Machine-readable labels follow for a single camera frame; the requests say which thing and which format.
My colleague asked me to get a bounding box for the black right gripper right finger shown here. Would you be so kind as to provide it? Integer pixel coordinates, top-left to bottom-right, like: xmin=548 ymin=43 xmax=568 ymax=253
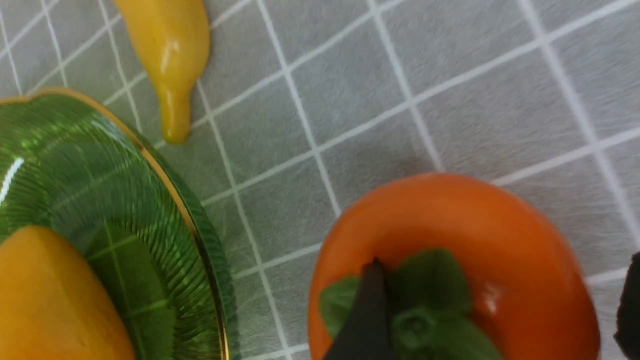
xmin=614 ymin=252 xmax=640 ymax=360

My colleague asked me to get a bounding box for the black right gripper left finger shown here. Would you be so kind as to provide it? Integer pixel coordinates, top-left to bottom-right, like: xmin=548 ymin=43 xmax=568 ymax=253
xmin=324 ymin=258 xmax=398 ymax=360

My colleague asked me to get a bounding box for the orange persimmon green calyx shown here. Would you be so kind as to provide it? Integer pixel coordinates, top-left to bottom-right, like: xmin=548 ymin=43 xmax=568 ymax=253
xmin=307 ymin=173 xmax=601 ymax=360

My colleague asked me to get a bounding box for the orange yellow mango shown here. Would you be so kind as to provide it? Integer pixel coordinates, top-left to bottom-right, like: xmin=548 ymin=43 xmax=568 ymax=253
xmin=0 ymin=225 xmax=137 ymax=360

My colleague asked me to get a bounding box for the yellow banana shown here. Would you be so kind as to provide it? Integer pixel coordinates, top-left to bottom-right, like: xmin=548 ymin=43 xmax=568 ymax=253
xmin=114 ymin=0 xmax=211 ymax=144

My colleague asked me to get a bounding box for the grey checked tablecloth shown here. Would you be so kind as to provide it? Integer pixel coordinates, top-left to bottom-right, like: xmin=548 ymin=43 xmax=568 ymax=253
xmin=1 ymin=0 xmax=639 ymax=360

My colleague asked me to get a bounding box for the green glass leaf plate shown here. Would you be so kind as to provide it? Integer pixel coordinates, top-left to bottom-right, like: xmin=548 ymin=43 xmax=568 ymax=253
xmin=1 ymin=88 xmax=239 ymax=360

